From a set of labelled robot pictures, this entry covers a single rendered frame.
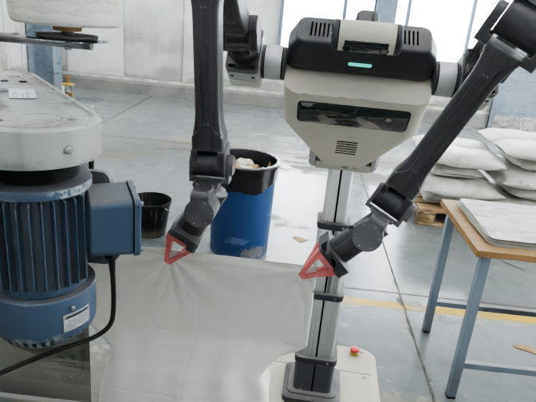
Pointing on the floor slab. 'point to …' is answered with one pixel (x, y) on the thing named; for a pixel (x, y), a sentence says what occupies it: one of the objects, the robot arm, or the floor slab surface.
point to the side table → (483, 250)
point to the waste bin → (246, 207)
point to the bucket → (154, 214)
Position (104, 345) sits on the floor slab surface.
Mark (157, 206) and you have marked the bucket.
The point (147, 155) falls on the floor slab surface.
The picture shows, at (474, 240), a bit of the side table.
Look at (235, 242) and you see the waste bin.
